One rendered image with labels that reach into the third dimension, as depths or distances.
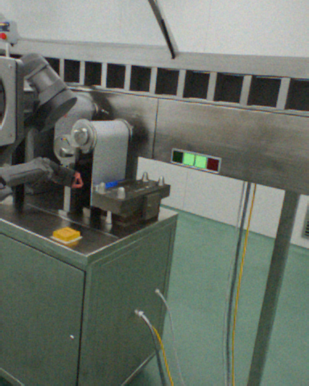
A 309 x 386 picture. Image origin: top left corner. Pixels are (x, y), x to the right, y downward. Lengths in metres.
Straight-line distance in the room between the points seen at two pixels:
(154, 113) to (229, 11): 2.60
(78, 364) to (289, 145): 1.19
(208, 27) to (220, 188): 1.75
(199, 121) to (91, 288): 0.84
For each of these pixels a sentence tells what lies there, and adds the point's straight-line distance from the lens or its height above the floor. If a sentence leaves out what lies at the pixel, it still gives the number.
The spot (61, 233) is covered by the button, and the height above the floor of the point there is 0.92.
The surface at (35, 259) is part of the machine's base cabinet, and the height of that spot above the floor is 0.77.
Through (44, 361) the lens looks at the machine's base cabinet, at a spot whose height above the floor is 0.34.
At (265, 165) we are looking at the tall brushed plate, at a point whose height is 1.23.
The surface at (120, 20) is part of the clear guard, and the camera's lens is 1.83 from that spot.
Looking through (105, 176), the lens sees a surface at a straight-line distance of 1.69.
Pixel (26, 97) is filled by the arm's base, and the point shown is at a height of 1.46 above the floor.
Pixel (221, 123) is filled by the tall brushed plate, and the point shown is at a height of 1.37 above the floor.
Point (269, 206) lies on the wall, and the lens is 4.09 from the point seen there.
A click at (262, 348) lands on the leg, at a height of 0.30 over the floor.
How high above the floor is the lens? 1.50
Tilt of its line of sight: 15 degrees down
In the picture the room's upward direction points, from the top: 6 degrees clockwise
